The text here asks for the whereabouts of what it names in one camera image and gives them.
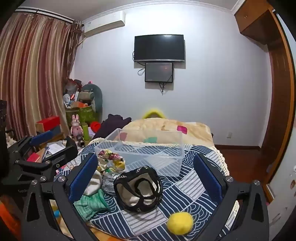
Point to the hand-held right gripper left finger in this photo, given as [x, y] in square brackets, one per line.
[83, 176]

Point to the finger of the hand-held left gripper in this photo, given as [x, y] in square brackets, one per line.
[70, 150]
[46, 138]

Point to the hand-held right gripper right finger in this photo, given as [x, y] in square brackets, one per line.
[208, 179]

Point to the white knitted sock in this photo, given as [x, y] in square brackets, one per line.
[93, 183]

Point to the grey knitted cloth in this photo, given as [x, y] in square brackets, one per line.
[108, 185]

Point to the green knitted cloth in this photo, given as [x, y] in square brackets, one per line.
[90, 204]

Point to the clear plastic storage box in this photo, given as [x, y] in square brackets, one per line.
[161, 162]

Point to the black trimmed cream bag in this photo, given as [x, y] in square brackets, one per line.
[131, 191]

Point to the yellow fuzzy ball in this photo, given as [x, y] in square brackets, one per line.
[180, 223]

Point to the white papers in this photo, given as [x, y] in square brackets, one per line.
[54, 148]

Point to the black cylinder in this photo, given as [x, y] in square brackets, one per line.
[81, 140]

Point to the red box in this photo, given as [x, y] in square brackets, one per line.
[47, 122]

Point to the blue patterned blanket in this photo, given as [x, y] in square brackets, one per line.
[187, 185]

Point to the pink book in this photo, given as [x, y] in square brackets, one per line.
[33, 157]

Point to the green bottle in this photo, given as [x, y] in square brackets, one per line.
[86, 132]

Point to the pink rabbit toy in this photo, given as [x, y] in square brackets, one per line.
[76, 126]

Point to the floral fabric scrunchie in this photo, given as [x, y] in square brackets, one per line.
[110, 155]

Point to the red cloth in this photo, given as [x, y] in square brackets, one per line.
[95, 126]

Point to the green storage bin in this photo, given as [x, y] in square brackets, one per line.
[86, 114]

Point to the orange cloth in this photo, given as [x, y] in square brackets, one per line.
[9, 220]

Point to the dark purple clothing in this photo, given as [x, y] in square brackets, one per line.
[108, 125]

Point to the pile of toys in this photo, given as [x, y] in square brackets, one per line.
[71, 95]

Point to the grey green plush toy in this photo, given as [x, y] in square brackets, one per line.
[97, 96]

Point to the striped red curtain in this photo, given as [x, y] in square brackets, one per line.
[34, 69]

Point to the beige quilt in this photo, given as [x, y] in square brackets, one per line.
[161, 125]

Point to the brown wooden wardrobe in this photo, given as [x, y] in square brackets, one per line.
[279, 81]

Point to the white air conditioner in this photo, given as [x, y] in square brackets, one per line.
[104, 23]

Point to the white wall outlet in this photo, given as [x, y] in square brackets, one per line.
[229, 135]

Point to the small black wall monitor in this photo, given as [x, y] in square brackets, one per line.
[159, 71]

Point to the white curtain rail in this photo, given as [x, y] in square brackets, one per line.
[46, 12]

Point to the large black wall television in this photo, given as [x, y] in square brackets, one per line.
[159, 47]

